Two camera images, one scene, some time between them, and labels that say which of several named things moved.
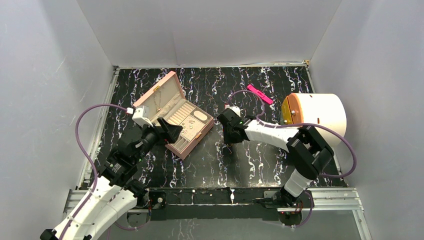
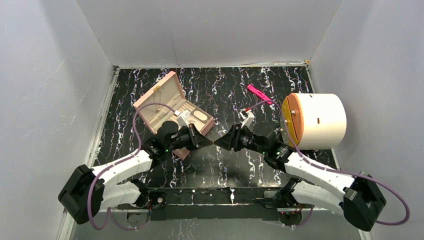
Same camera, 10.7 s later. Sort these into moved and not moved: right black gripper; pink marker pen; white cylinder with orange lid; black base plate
Moved: right black gripper
Not moved: black base plate; white cylinder with orange lid; pink marker pen
